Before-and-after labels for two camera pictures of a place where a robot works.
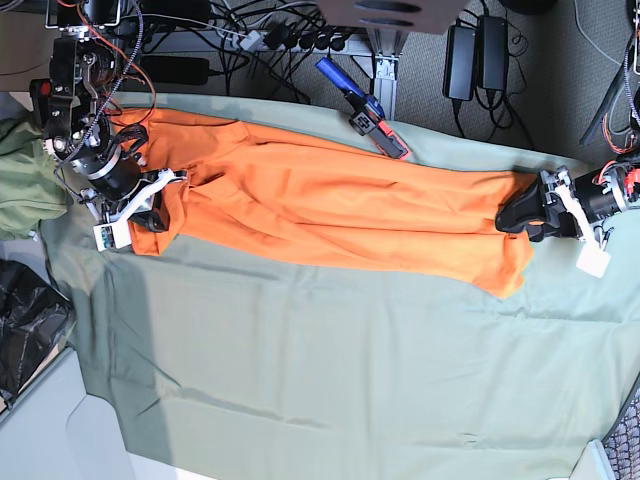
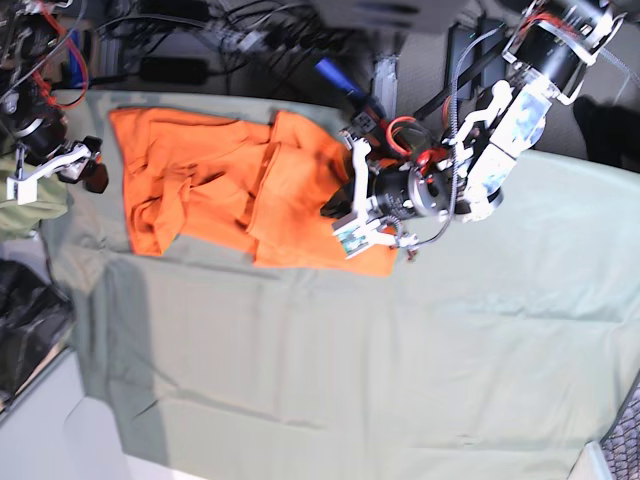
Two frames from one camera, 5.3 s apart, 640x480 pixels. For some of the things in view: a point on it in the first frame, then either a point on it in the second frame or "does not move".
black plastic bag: x=35 y=316 does not move
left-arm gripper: x=590 y=198 -> x=375 y=199
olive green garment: x=32 y=187 does not move
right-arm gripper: x=116 y=186 -> x=65 y=159
